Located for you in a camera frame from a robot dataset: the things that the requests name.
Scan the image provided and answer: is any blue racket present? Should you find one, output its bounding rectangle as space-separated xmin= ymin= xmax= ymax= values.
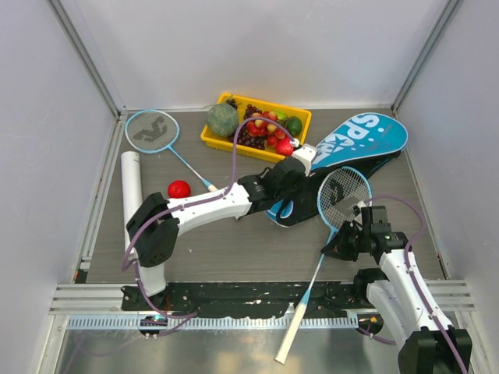
xmin=274 ymin=167 xmax=372 ymax=365
xmin=124 ymin=109 xmax=218 ymax=192

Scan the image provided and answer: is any blue racket cover bag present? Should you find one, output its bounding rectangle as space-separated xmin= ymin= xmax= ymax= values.
xmin=266 ymin=112 xmax=408 ymax=228

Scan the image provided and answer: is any white shuttlecock tube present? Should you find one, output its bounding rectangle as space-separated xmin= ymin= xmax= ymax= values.
xmin=120 ymin=151 xmax=143 ymax=249

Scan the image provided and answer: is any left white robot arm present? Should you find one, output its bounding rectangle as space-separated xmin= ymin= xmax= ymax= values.
xmin=126 ymin=157 xmax=311 ymax=310

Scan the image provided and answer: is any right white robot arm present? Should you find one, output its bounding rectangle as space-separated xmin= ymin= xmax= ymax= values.
xmin=321 ymin=203 xmax=472 ymax=373

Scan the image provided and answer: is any red apple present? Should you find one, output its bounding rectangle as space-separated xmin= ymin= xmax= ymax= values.
xmin=275 ymin=137 xmax=294 ymax=157

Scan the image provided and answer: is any green lime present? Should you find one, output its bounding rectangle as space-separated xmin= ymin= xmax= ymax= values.
xmin=286 ymin=116 xmax=303 ymax=137

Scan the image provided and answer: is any red cherry bunch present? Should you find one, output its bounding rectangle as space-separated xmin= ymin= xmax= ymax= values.
xmin=238 ymin=111 xmax=286 ymax=150

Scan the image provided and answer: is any dark purple grape bunch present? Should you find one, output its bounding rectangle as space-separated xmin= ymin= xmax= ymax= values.
xmin=237 ymin=104 xmax=267 ymax=150

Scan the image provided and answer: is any yellow plastic fruit bin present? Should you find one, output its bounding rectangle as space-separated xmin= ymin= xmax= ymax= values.
xmin=200 ymin=93 xmax=312 ymax=163

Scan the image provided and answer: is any green melon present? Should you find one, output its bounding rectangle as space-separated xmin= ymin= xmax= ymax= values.
xmin=207 ymin=103 xmax=239 ymax=137

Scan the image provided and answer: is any red tomato ball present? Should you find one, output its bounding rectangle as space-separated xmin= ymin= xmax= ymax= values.
xmin=167 ymin=180 xmax=192 ymax=199

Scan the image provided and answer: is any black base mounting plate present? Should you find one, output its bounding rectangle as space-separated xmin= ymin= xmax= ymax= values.
xmin=121 ymin=280 xmax=401 ymax=319

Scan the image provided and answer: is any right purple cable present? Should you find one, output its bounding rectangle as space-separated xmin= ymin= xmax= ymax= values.
xmin=356 ymin=194 xmax=469 ymax=374

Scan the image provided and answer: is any purple cable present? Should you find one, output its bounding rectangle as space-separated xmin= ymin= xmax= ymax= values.
xmin=356 ymin=194 xmax=469 ymax=374
xmin=119 ymin=116 xmax=299 ymax=338

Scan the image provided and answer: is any white slotted cable duct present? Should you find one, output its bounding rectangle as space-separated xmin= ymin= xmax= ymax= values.
xmin=66 ymin=314 xmax=359 ymax=330

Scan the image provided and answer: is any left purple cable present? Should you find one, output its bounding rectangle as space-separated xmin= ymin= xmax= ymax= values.
xmin=119 ymin=116 xmax=299 ymax=338

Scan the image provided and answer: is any aluminium frame post right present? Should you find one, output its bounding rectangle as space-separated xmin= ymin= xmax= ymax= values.
xmin=391 ymin=0 xmax=463 ymax=118

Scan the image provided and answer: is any aluminium frame post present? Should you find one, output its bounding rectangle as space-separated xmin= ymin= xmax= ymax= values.
xmin=391 ymin=0 xmax=463 ymax=118
xmin=47 ymin=1 xmax=125 ymax=118

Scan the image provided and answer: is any aluminium frame post left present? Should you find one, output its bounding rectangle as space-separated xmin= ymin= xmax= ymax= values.
xmin=47 ymin=1 xmax=125 ymax=118

